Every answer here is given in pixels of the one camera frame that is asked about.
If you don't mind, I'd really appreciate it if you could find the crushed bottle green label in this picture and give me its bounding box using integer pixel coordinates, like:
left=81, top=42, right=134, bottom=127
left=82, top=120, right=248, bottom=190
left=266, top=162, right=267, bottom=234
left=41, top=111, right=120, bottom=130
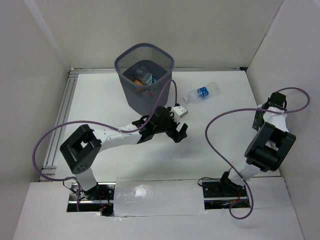
left=133, top=65, right=157, bottom=86

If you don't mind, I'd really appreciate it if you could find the orange juice bottle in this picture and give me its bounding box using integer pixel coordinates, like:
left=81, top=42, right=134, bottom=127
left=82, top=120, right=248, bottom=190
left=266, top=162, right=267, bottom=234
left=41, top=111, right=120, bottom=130
left=134, top=80, right=144, bottom=86

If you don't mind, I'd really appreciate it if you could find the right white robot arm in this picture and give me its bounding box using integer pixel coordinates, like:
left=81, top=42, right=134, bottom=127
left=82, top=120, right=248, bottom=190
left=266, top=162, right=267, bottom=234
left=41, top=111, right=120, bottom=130
left=218, top=92, right=296, bottom=196

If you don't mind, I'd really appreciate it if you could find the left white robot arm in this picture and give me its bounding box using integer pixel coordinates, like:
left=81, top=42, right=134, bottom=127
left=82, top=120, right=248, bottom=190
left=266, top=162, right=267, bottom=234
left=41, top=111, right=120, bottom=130
left=59, top=104, right=188, bottom=200

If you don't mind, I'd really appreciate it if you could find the grey mesh waste bin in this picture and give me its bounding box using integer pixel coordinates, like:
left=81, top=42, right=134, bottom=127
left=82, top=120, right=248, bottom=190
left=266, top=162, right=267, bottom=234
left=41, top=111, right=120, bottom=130
left=114, top=43, right=175, bottom=116

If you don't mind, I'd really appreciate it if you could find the clear bottle blue label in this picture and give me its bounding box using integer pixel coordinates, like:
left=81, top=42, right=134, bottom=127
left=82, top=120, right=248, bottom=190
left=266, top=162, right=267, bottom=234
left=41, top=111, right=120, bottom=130
left=182, top=82, right=221, bottom=104

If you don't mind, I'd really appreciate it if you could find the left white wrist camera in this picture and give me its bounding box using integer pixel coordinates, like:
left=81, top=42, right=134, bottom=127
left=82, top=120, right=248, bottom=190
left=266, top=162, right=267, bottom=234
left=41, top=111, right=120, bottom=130
left=171, top=105, right=188, bottom=123

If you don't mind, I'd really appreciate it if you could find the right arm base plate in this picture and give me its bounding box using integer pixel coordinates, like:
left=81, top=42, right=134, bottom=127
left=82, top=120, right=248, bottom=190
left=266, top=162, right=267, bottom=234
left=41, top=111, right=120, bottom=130
left=197, top=177, right=251, bottom=210

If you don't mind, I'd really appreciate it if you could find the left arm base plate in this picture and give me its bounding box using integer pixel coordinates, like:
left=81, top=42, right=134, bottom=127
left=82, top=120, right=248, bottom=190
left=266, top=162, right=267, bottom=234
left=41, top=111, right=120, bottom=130
left=62, top=181, right=116, bottom=217

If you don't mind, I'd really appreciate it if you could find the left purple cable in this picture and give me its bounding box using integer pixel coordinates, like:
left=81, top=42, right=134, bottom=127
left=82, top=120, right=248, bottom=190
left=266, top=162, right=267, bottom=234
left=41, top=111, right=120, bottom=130
left=32, top=79, right=182, bottom=212

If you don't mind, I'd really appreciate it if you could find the aluminium frame rail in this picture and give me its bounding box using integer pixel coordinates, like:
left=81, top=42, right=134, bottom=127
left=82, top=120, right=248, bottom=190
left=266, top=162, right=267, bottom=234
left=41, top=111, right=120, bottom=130
left=44, top=68, right=256, bottom=182

